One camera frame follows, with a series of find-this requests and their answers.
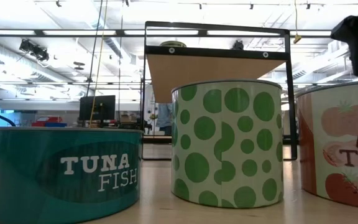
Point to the black computer monitor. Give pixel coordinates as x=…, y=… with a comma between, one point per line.
x=96, y=107

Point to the red box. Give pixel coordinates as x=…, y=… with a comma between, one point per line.
x=47, y=119

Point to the black ceiling spotlight cluster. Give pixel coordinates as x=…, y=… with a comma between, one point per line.
x=36, y=51

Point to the green dotted can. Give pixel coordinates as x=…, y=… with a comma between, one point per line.
x=228, y=143

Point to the cardboard box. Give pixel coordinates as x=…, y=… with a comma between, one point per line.
x=126, y=118

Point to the peach can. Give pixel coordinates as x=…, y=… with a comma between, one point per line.
x=173, y=44

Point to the round ceiling disc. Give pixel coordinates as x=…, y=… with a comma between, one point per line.
x=79, y=63

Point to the wooden shelf with black frame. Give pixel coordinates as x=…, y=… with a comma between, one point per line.
x=197, y=71

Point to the person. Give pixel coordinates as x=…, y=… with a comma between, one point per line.
x=165, y=115

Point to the teal tuna fish can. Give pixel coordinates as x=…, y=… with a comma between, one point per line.
x=73, y=174

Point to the blue box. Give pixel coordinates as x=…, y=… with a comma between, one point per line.
x=56, y=124

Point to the tomato can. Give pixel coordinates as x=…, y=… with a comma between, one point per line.
x=337, y=149

